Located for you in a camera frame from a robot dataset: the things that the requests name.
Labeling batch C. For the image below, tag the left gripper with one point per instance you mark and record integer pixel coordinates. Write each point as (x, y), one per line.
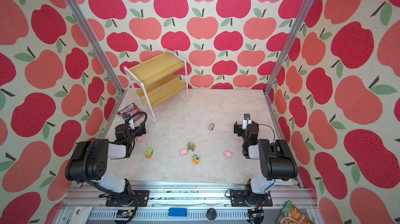
(137, 130)

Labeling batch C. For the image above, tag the wooden two-tier shelf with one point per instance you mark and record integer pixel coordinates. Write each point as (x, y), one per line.
(159, 79)

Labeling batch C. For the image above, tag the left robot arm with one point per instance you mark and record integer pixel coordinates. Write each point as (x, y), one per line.
(88, 164)

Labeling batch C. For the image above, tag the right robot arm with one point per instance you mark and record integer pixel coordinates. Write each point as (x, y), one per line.
(276, 166)

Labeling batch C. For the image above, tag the purple candy bag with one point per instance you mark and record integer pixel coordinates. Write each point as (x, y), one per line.
(131, 109)

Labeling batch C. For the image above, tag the orange green toy car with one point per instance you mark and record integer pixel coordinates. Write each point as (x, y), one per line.
(149, 153)

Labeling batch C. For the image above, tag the pink green toy car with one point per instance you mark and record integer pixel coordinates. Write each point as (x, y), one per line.
(211, 126)

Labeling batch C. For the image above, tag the yellow green toy car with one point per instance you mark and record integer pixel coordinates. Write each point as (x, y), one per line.
(191, 146)

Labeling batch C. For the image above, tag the orange toy car with eyes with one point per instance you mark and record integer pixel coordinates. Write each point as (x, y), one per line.
(195, 159)

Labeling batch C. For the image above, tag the round black knob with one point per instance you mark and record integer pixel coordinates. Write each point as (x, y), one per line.
(211, 214)

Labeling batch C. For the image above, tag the green snack bag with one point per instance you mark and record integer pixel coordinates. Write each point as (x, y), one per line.
(290, 214)

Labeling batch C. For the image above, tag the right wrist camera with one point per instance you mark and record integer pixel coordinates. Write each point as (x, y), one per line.
(246, 121)

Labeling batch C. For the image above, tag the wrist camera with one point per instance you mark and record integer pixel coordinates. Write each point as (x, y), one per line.
(129, 121)
(246, 121)

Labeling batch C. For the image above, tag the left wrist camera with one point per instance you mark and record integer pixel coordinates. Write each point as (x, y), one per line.
(129, 121)

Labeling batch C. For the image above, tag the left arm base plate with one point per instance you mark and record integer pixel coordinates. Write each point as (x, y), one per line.
(140, 199)

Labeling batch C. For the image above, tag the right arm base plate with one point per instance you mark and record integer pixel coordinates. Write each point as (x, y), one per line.
(244, 198)

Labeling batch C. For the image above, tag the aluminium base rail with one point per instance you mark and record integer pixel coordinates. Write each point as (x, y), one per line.
(82, 205)

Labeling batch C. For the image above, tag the blue block on rail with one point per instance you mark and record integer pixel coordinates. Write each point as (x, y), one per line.
(177, 212)

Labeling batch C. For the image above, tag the right aluminium frame post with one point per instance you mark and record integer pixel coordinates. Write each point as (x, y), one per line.
(298, 23)

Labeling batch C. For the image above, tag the aluminium frame post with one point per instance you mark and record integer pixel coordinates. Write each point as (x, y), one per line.
(94, 43)
(298, 23)

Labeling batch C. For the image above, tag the left aluminium frame post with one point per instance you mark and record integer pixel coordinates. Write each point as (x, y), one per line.
(94, 43)

